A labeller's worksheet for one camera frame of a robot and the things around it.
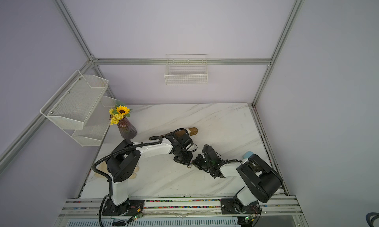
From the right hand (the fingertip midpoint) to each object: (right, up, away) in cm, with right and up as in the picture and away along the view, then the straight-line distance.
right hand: (192, 163), depth 90 cm
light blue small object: (+35, +5, +3) cm, 36 cm away
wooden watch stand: (+1, +19, +5) cm, 20 cm away
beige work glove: (-54, -2, -2) cm, 54 cm away
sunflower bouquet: (-43, +31, -7) cm, 53 cm away
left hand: (-3, 0, -2) cm, 3 cm away
